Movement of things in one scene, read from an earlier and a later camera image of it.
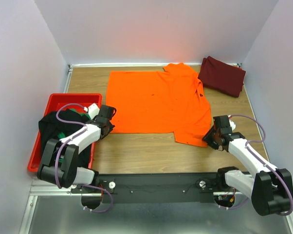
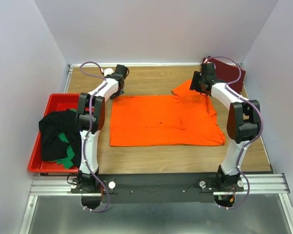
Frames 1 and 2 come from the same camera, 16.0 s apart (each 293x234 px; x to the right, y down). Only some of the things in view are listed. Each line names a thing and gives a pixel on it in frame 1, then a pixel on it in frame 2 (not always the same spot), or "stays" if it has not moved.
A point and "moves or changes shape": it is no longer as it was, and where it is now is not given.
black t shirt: x=49 y=126 stays
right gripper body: x=210 y=137 → x=195 y=85
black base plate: x=189 y=188 stays
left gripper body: x=107 y=127 → x=116 y=93
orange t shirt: x=172 y=101 moves or changes shape
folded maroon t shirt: x=217 y=75 stays
